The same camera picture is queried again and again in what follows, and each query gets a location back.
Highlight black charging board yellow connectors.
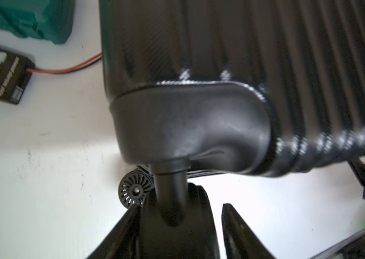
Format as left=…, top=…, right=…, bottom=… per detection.
left=0, top=47, right=35, bottom=105

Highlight black hard-shell suitcase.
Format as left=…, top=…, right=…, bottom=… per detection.
left=99, top=1, right=365, bottom=259

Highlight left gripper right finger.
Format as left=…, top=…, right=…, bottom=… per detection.
left=221, top=204, right=275, bottom=259

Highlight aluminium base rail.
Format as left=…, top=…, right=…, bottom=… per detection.
left=311, top=216, right=365, bottom=259

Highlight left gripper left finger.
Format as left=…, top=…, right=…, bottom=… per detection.
left=88, top=205, right=141, bottom=259

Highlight green plastic tool case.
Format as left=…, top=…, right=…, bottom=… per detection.
left=0, top=0, right=76, bottom=45

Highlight red black power cable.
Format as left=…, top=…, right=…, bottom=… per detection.
left=27, top=52, right=103, bottom=76

